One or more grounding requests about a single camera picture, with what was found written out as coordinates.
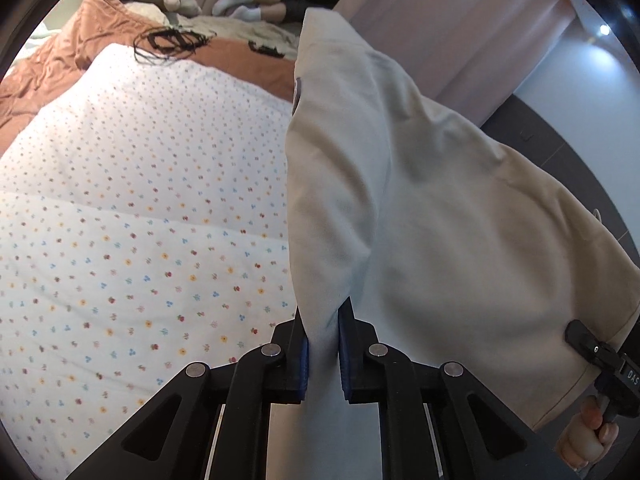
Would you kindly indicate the doll with white socks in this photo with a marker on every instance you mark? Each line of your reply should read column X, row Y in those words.
column 269, row 11

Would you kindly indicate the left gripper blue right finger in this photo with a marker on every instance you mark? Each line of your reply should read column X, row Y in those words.
column 355, row 337

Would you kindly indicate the right hand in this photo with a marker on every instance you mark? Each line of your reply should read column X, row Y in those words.
column 587, row 438

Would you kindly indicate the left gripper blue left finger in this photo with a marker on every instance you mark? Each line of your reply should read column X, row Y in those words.
column 289, row 381

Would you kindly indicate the white small-dot quilt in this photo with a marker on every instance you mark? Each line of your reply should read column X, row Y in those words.
column 177, row 142

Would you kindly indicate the rust orange blanket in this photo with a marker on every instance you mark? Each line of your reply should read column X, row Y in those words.
column 54, row 67

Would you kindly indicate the white large-flower quilt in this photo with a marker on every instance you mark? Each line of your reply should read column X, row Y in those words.
column 99, row 309

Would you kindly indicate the pink curtain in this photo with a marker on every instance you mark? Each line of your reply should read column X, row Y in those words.
column 468, row 55

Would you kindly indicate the beige garment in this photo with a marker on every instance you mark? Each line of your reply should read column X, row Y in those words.
column 454, row 246

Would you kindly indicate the olive beige bedspread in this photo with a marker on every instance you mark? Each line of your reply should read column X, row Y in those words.
column 261, row 33

